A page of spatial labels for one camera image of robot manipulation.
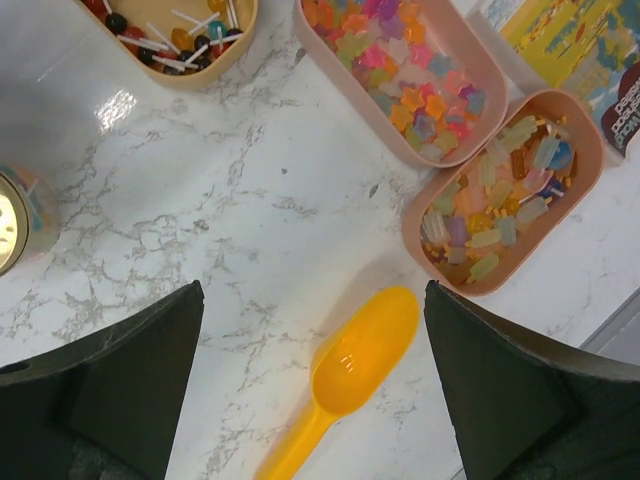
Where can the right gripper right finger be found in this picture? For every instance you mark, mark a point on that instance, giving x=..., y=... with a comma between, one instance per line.
x=525, y=406

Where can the clear glass jar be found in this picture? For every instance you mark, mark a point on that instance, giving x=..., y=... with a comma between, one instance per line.
x=43, y=211

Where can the tan tray of lollipops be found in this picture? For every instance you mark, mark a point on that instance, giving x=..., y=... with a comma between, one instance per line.
x=184, y=45

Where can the pink tray of gummy candies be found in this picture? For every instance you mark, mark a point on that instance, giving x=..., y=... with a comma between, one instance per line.
x=414, y=70

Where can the yellow plastic scoop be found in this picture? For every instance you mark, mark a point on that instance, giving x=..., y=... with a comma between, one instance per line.
x=345, y=372

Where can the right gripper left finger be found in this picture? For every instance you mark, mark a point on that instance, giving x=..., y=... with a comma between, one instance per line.
x=107, y=405

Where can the round gold jar lid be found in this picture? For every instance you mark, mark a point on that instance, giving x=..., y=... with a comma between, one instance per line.
x=14, y=225

